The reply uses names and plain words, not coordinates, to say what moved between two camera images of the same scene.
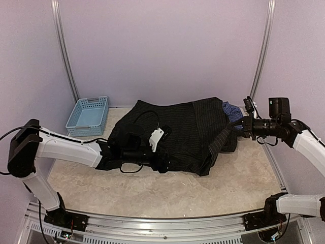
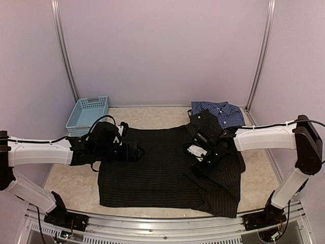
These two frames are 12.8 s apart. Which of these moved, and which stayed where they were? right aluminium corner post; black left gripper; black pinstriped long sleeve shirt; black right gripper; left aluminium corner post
Moved: black pinstriped long sleeve shirt; black right gripper; black left gripper
Stayed: left aluminium corner post; right aluminium corner post
